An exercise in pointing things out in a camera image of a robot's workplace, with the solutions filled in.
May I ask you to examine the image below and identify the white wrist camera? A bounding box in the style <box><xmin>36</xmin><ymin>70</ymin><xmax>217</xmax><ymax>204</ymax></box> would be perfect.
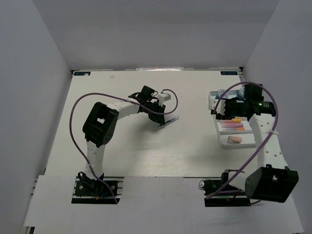
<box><xmin>156</xmin><ymin>93</ymin><xmax>171</xmax><ymax>106</ymax></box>
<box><xmin>209</xmin><ymin>99</ymin><xmax>226</xmax><ymax>116</ymax></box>

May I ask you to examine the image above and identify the orange cap highlighter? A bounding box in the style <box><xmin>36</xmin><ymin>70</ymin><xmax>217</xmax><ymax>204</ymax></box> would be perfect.
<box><xmin>223</xmin><ymin>118</ymin><xmax>242</xmax><ymax>123</ymax></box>

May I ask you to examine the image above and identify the blue ink jar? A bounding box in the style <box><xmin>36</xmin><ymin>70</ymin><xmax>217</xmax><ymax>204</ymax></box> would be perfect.
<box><xmin>216</xmin><ymin>89</ymin><xmax>229</xmax><ymax>99</ymax></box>
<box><xmin>237</xmin><ymin>87</ymin><xmax>245</xmax><ymax>99</ymax></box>

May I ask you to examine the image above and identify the orange white highlighter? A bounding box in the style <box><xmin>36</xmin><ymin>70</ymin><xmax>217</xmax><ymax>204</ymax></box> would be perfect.
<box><xmin>228</xmin><ymin>127</ymin><xmax>245</xmax><ymax>131</ymax></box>

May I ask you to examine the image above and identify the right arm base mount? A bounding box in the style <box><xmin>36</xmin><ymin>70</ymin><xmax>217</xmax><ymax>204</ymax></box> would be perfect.
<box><xmin>198</xmin><ymin>178</ymin><xmax>251</xmax><ymax>208</ymax></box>

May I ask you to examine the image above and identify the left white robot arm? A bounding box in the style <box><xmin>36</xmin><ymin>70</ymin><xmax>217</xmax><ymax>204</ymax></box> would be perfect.
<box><xmin>82</xmin><ymin>86</ymin><xmax>171</xmax><ymax>195</ymax></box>

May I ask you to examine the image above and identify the pink highlighter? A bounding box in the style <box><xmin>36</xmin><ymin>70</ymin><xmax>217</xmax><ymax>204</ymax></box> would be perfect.
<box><xmin>221</xmin><ymin>122</ymin><xmax>244</xmax><ymax>128</ymax></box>

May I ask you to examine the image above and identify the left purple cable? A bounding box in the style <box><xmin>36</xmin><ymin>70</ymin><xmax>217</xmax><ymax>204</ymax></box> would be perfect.
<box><xmin>69</xmin><ymin>89</ymin><xmax>178</xmax><ymax>204</ymax></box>

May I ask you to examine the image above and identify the white divided organizer tray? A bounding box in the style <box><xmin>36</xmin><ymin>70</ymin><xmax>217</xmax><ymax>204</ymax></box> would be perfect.
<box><xmin>208</xmin><ymin>88</ymin><xmax>256</xmax><ymax>149</ymax></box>

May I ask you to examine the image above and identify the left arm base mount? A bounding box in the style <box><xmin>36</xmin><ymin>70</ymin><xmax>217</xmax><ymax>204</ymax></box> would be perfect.
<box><xmin>71</xmin><ymin>172</ymin><xmax>124</xmax><ymax>205</ymax></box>

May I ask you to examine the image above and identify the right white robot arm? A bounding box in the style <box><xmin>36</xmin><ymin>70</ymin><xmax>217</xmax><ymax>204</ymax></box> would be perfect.
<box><xmin>216</xmin><ymin>81</ymin><xmax>299</xmax><ymax>203</ymax></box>

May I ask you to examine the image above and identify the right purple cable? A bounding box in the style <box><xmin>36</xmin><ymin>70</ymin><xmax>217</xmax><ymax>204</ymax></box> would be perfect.
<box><xmin>204</xmin><ymin>81</ymin><xmax>279</xmax><ymax>205</ymax></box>

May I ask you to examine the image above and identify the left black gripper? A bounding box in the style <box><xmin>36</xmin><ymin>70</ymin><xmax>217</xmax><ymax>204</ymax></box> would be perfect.
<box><xmin>145</xmin><ymin>101</ymin><xmax>166</xmax><ymax>125</ymax></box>

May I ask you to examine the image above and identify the blue gel pen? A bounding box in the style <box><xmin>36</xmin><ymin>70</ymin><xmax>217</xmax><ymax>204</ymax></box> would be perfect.
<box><xmin>158</xmin><ymin>117</ymin><xmax>179</xmax><ymax>128</ymax></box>

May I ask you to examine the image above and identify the purple cable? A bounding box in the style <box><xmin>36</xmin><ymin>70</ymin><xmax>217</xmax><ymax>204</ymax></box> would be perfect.
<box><xmin>204</xmin><ymin>81</ymin><xmax>279</xmax><ymax>205</ymax></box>
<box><xmin>69</xmin><ymin>89</ymin><xmax>178</xmax><ymax>204</ymax></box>

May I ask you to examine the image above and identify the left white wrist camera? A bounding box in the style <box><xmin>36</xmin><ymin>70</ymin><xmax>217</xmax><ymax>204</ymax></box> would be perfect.
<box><xmin>156</xmin><ymin>93</ymin><xmax>171</xmax><ymax>106</ymax></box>

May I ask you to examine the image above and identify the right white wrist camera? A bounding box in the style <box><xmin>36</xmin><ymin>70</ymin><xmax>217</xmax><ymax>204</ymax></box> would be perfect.
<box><xmin>209</xmin><ymin>99</ymin><xmax>226</xmax><ymax>116</ymax></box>

